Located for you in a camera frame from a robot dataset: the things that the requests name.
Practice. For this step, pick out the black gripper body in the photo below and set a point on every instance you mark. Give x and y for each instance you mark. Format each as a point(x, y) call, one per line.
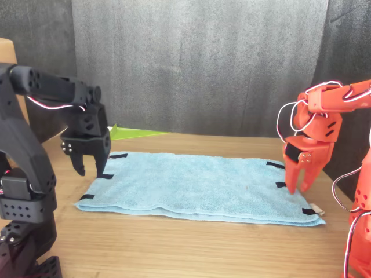
point(95, 144)

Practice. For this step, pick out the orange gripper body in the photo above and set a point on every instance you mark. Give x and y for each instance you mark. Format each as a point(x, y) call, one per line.
point(320, 150)

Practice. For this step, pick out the light blue towel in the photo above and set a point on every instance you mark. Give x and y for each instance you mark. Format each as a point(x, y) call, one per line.
point(188, 185)

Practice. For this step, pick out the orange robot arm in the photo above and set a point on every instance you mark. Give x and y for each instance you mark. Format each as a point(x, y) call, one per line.
point(327, 98)

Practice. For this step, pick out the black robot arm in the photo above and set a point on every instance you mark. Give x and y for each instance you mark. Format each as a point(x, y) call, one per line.
point(23, 139)

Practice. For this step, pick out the lime green plastic sheet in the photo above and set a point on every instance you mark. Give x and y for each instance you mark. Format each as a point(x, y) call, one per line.
point(130, 133)

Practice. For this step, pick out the dark grey foam panel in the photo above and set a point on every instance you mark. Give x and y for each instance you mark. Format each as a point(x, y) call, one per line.
point(347, 43)
point(37, 29)

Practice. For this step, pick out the brown cardboard box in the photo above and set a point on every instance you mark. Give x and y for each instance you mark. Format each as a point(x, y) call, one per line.
point(5, 50)

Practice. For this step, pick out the light grey foam panel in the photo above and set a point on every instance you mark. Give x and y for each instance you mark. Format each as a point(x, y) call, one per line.
point(203, 58)

